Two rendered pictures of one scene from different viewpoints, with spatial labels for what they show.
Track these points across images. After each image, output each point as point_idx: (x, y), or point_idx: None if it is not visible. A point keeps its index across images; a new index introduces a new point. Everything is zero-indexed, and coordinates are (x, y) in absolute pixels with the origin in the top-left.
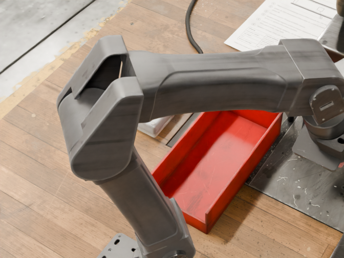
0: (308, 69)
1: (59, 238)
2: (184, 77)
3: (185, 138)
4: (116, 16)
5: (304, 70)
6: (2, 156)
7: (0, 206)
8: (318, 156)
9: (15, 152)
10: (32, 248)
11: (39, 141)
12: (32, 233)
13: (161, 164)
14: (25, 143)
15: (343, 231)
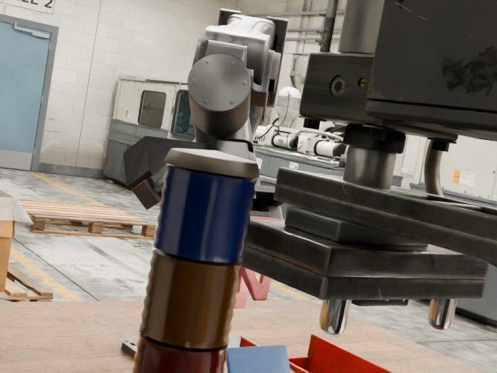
0: (222, 28)
1: (285, 342)
2: (235, 19)
3: (373, 372)
4: None
5: (221, 27)
6: (407, 352)
7: (341, 337)
8: None
9: (412, 357)
10: (282, 334)
11: (424, 367)
12: (299, 337)
13: (333, 345)
14: (424, 363)
15: None
